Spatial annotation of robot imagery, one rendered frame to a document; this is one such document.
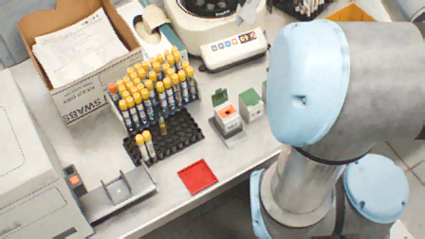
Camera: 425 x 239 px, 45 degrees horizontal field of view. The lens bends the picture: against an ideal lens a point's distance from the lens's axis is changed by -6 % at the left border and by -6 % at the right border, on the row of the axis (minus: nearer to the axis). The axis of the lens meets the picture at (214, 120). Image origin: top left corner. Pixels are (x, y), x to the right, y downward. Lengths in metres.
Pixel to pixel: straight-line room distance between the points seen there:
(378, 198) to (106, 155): 0.67
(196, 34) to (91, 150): 0.38
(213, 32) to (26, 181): 0.63
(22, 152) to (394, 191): 0.64
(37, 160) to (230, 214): 1.29
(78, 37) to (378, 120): 1.08
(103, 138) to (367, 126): 0.91
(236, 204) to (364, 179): 1.32
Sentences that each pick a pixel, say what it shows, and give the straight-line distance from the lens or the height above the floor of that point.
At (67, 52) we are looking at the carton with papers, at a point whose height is 0.94.
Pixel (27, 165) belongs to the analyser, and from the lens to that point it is 0.97.
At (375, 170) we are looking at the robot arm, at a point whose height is 1.18.
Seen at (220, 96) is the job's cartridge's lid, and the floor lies 0.98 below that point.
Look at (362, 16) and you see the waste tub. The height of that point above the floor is 0.95.
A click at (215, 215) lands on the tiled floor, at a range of 2.14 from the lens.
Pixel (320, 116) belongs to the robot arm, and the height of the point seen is 1.56.
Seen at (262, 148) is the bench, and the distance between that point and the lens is 1.25.
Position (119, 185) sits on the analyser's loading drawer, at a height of 0.91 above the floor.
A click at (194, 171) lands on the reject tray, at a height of 0.88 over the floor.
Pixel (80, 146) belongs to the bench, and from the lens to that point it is 1.32.
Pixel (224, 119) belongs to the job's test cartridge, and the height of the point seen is 0.95.
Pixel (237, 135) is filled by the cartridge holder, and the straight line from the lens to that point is 1.26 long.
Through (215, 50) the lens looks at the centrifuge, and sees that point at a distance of 1.37.
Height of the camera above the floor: 1.95
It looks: 55 degrees down
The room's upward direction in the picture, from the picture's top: 6 degrees counter-clockwise
